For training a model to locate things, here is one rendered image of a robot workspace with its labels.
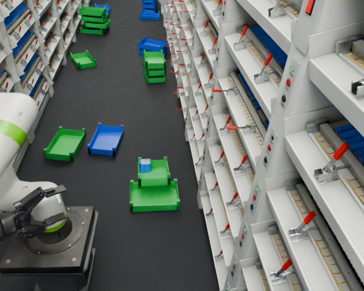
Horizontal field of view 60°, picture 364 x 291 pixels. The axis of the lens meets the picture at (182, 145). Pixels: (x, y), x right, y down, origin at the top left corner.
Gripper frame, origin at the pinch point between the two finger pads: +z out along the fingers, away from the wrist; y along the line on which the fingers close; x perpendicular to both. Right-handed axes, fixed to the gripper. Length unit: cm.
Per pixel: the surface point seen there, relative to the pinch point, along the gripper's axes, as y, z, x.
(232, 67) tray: 45, 78, -2
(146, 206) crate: -50, 62, 18
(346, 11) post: 82, 30, -56
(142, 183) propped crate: -42, 67, 30
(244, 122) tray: 37, 55, -29
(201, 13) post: 53, 116, 57
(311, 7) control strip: 81, 28, -50
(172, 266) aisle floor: -55, 51, -19
